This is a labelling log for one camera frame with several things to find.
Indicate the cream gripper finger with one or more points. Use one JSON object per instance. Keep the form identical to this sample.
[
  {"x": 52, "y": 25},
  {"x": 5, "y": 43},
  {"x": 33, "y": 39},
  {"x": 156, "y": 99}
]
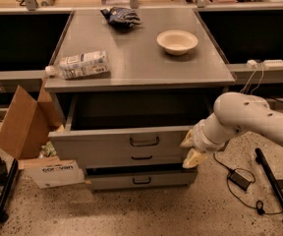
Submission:
[
  {"x": 194, "y": 158},
  {"x": 187, "y": 141}
]

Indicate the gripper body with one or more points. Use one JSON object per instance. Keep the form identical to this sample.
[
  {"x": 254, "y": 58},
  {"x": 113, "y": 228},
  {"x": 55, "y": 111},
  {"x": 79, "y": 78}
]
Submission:
[{"x": 200, "y": 138}]

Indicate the grey top drawer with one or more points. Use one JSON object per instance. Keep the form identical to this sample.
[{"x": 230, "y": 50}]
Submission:
[{"x": 135, "y": 122}]

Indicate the grey drawer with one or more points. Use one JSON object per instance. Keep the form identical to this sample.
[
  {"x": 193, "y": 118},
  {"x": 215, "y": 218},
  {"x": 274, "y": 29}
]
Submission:
[
  {"x": 147, "y": 179},
  {"x": 135, "y": 122},
  {"x": 113, "y": 159}
]

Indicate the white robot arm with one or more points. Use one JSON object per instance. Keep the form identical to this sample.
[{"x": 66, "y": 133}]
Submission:
[{"x": 233, "y": 114}]

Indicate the grey bottom drawer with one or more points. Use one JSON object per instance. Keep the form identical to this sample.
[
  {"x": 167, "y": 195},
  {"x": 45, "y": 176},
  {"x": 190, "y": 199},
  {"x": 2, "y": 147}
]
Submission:
[{"x": 147, "y": 179}]

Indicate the grey drawer cabinet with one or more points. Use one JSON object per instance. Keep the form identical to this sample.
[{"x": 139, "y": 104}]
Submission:
[{"x": 138, "y": 63}]

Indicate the grey middle drawer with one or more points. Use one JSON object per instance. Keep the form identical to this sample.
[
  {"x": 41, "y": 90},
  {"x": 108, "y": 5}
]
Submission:
[{"x": 113, "y": 159}]

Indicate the black power adapter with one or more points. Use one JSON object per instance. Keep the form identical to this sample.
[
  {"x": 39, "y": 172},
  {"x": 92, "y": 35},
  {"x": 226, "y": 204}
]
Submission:
[{"x": 239, "y": 180}]

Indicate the white bowl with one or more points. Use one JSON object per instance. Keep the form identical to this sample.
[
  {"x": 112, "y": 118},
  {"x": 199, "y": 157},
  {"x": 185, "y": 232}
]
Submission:
[{"x": 177, "y": 42}]

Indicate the white power strip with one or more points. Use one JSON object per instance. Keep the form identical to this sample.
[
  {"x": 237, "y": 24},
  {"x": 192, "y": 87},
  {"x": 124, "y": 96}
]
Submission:
[{"x": 266, "y": 64}]

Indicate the white milk carton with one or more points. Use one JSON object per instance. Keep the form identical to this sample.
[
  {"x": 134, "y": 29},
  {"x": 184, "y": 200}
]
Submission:
[{"x": 80, "y": 66}]

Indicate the blue chip bag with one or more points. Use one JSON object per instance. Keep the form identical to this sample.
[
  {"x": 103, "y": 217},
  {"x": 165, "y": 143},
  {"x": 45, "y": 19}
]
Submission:
[{"x": 119, "y": 17}]

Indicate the brown cardboard box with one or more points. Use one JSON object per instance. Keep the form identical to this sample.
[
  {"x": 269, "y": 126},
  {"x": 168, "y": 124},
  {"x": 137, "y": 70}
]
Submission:
[{"x": 24, "y": 134}]

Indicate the black left power brick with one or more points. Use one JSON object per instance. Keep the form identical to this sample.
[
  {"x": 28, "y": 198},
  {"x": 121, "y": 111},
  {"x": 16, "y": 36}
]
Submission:
[{"x": 3, "y": 169}]

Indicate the black right floor rail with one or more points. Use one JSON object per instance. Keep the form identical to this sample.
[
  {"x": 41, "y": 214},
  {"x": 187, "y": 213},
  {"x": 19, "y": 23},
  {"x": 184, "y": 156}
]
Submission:
[{"x": 275, "y": 184}]

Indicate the black floor rail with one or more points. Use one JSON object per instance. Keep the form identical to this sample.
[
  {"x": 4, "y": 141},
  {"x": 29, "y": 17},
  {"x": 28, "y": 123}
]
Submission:
[
  {"x": 7, "y": 186},
  {"x": 275, "y": 184}
]

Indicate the black left floor rail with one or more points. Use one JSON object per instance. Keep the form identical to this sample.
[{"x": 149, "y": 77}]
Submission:
[{"x": 7, "y": 186}]

